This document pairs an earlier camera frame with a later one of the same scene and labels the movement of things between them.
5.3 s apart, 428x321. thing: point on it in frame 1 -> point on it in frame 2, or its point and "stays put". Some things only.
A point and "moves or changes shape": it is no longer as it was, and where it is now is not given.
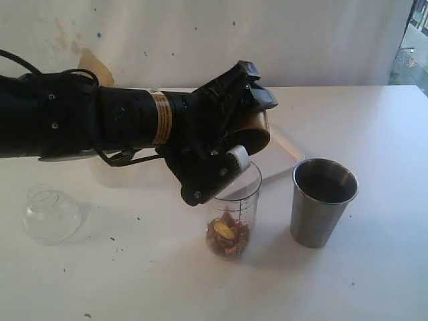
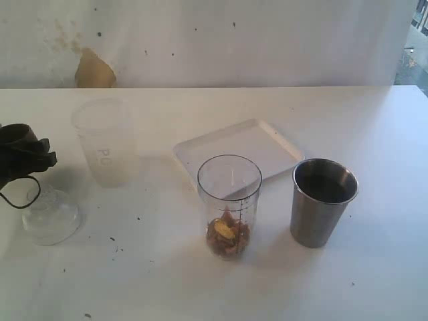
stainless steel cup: (321, 192) stays put
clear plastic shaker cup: (230, 226) stays put
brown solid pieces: (227, 237) stays put
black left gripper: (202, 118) -> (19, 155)
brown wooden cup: (257, 135) moves or changes shape
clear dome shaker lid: (50, 215) stays put
